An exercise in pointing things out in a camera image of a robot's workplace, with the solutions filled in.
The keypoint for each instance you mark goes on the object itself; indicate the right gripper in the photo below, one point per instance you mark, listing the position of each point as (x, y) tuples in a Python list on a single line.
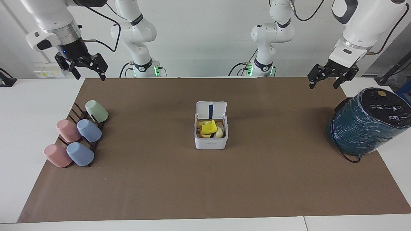
[(74, 49)]

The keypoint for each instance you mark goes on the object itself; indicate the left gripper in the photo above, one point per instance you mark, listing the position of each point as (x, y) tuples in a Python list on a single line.
[(337, 70)]

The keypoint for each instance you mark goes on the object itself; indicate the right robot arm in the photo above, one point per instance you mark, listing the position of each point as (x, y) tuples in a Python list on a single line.
[(138, 29)]

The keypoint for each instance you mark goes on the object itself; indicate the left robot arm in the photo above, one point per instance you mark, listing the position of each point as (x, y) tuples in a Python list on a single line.
[(366, 25)]

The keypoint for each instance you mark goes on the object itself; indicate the small white trash can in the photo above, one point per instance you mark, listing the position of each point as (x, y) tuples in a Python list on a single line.
[(211, 141)]

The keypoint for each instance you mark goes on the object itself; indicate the green plastic cup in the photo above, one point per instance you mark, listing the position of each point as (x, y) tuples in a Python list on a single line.
[(97, 111)]

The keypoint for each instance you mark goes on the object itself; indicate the dark brown cup rack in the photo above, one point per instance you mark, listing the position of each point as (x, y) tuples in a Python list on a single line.
[(78, 115)]

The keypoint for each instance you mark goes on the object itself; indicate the black stand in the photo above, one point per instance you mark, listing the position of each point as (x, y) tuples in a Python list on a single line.
[(6, 80), (392, 72)]

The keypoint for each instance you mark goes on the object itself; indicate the teal film-wrapped round appliance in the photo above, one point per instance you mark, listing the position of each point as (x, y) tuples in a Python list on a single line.
[(362, 128)]

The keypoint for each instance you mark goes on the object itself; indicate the blue plastic cup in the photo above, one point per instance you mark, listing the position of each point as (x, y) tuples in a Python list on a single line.
[(89, 130), (80, 154)]

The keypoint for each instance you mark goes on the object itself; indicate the pink plastic cup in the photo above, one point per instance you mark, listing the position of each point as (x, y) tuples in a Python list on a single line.
[(68, 130), (57, 156)]

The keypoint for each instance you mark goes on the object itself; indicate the yellow sponge piece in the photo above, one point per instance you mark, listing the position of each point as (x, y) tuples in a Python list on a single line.
[(209, 127)]

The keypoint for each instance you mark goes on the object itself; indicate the white wall socket strip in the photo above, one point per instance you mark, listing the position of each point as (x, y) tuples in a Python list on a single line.
[(48, 71)]

